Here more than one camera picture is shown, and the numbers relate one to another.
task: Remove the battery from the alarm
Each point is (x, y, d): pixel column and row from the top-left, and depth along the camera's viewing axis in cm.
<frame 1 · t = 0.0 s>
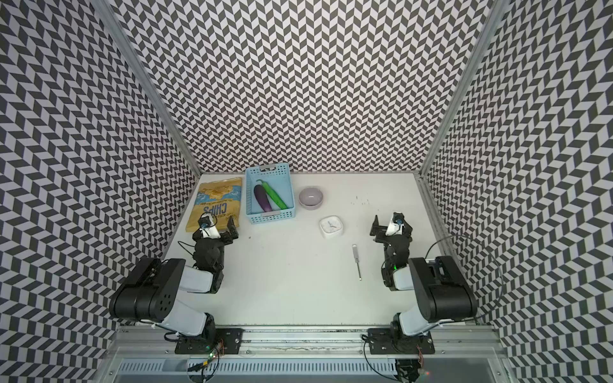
left hand: (217, 221, 90), fingers open
right hand: (388, 220, 90), fingers open
clear handle screwdriver: (355, 252, 95), on the table
yellow chips bag: (220, 198, 109), point 2 cm above the table
light blue plastic basket: (277, 177, 118), point 2 cm above the table
purple toy eggplant: (262, 198, 109), point 2 cm above the table
green toy cucumber: (272, 195, 111), on the table
lilac ceramic bowl: (310, 198, 108), point 3 cm above the table

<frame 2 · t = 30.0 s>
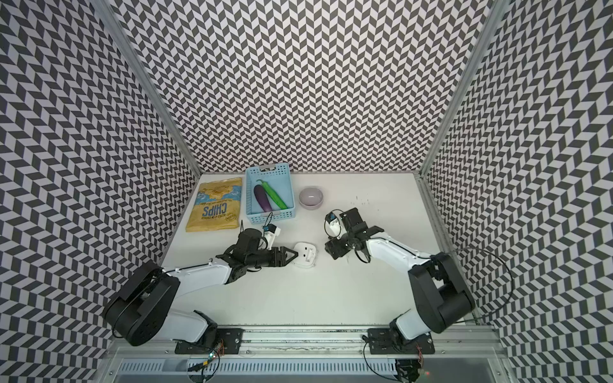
left hand: (290, 257, 86), fingers open
right hand: (336, 246, 89), fingers open
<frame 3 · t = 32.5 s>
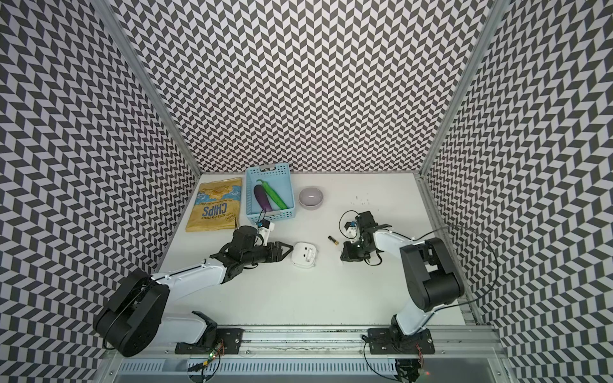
left hand: (286, 251, 86), fingers open
right hand: (344, 260, 90), fingers closed
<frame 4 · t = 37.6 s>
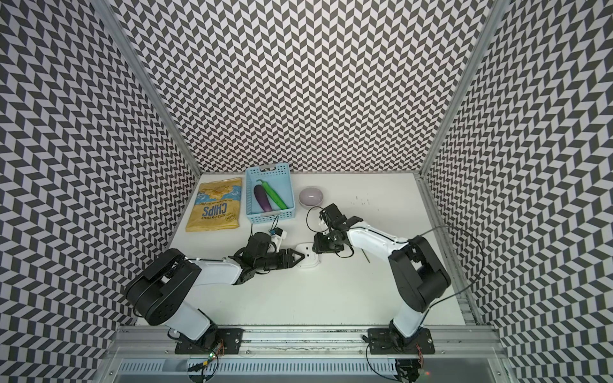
left hand: (298, 260, 88), fingers open
right hand: (318, 252, 88), fingers open
